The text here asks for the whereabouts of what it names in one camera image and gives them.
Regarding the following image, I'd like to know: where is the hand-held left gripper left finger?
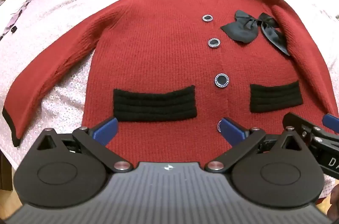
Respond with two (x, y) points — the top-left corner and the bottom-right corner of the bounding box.
(36, 117), (134, 171)

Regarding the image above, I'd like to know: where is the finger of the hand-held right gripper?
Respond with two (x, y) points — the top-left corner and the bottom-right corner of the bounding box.
(282, 112), (326, 145)
(322, 113), (339, 134)

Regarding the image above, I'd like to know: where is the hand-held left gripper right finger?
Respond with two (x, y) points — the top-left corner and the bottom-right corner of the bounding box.
(204, 117), (310, 171)

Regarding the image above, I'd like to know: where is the red knit cardigan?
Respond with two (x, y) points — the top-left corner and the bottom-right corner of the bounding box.
(2, 0), (339, 161)

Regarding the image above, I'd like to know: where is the pink floral bed sheet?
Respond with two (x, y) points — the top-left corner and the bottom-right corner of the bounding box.
(0, 0), (339, 200)

